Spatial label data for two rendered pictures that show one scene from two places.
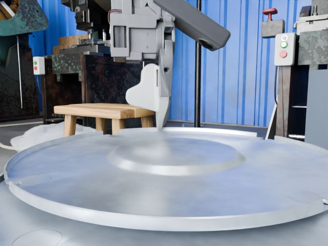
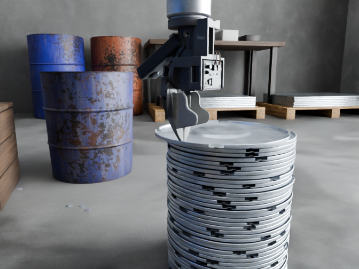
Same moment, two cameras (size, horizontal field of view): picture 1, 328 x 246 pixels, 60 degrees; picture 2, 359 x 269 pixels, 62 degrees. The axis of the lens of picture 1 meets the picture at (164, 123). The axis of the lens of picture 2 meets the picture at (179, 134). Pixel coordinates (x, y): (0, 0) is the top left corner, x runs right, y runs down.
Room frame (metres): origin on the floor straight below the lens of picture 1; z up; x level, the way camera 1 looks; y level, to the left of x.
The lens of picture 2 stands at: (0.79, 0.40, 0.46)
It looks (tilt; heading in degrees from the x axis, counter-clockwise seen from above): 11 degrees down; 226
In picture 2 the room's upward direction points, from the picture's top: straight up
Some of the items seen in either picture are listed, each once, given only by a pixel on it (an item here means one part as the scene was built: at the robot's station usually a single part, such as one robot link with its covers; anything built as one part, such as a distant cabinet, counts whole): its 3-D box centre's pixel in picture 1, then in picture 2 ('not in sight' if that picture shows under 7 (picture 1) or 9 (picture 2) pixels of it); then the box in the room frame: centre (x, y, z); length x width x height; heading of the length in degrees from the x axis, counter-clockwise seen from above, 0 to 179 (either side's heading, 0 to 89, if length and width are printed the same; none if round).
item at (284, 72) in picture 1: (292, 78); not in sight; (1.68, -0.75, 0.45); 0.92 x 0.12 x 0.90; 148
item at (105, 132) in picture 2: not in sight; (91, 123); (0.10, -0.93, 0.24); 0.42 x 0.42 x 0.48
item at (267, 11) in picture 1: (269, 18); not in sight; (1.40, -0.50, 0.72); 0.07 x 0.06 x 0.08; 148
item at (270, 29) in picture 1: (273, 40); not in sight; (1.39, -0.52, 0.62); 0.10 x 0.06 x 0.20; 58
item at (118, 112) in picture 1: (109, 148); not in sight; (1.08, 0.21, 0.16); 0.34 x 0.24 x 0.34; 56
